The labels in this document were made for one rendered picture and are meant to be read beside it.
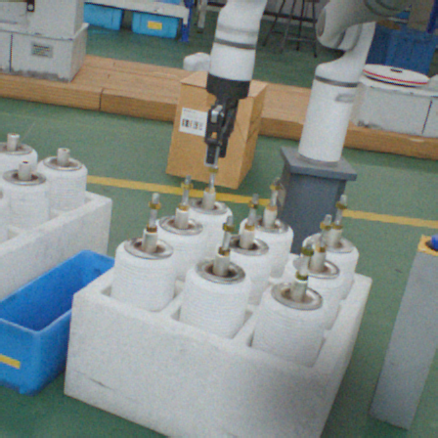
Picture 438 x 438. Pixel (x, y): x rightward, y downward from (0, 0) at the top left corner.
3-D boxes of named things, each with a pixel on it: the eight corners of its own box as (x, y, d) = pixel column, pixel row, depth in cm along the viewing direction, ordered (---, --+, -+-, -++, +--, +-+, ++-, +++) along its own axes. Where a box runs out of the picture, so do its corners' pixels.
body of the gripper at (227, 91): (246, 78, 109) (237, 134, 113) (256, 72, 117) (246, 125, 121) (202, 69, 111) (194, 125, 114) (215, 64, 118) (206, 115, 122)
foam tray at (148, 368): (168, 297, 141) (181, 219, 134) (350, 360, 130) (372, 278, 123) (63, 394, 106) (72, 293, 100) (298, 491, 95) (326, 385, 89)
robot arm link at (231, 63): (195, 64, 120) (200, 27, 117) (255, 76, 118) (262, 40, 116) (180, 69, 111) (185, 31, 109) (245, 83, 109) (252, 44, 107)
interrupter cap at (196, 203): (186, 213, 119) (187, 209, 119) (186, 198, 126) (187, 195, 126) (228, 219, 120) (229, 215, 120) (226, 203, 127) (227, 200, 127)
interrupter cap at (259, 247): (250, 236, 114) (250, 232, 114) (278, 254, 109) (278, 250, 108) (213, 240, 110) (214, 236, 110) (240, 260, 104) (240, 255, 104)
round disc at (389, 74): (354, 70, 328) (357, 59, 326) (414, 79, 332) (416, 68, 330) (372, 82, 300) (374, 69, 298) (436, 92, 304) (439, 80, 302)
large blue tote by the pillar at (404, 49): (358, 66, 567) (369, 21, 553) (403, 73, 575) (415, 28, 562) (379, 78, 521) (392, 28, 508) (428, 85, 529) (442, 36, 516)
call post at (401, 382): (373, 394, 121) (420, 236, 110) (414, 408, 119) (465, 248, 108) (368, 416, 114) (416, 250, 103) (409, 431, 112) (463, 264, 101)
